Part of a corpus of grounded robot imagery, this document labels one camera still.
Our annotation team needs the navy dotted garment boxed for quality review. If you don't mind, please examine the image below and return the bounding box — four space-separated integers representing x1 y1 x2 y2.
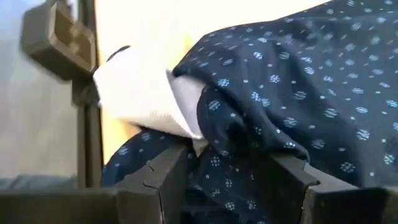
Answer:
92 0 398 224

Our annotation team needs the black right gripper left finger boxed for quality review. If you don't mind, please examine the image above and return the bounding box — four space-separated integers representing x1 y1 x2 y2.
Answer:
0 144 189 224

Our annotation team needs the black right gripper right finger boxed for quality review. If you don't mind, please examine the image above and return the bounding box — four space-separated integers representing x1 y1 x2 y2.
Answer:
267 154 398 224

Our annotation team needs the black aluminium table frame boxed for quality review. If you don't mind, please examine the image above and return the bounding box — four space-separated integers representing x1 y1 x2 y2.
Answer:
72 0 104 189

